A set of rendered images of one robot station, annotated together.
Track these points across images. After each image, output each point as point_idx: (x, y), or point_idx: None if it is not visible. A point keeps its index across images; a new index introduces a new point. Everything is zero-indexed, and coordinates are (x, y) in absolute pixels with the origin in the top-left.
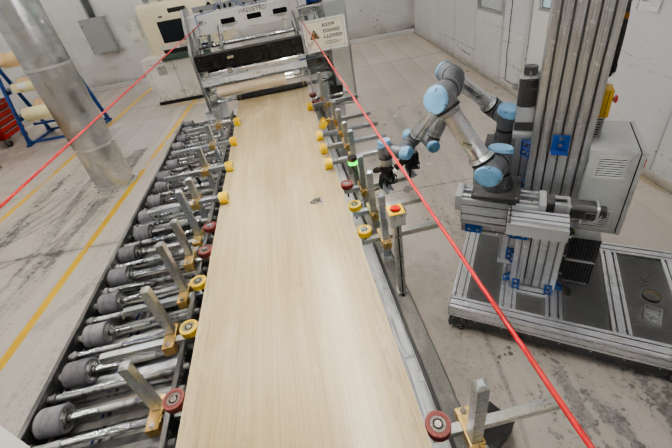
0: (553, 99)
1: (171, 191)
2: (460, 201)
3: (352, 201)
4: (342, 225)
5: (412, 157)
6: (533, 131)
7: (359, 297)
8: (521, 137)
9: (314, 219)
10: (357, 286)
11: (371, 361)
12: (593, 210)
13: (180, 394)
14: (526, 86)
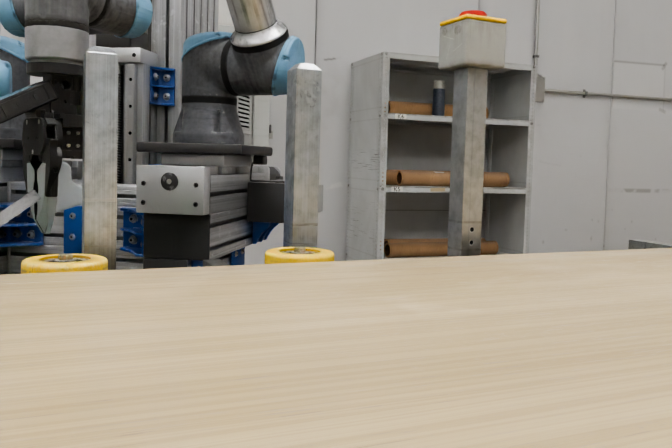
0: None
1: None
2: (209, 184)
3: (36, 260)
4: (262, 275)
5: None
6: (181, 37)
7: (665, 259)
8: (149, 61)
9: (171, 318)
10: (624, 260)
11: None
12: (276, 171)
13: None
14: None
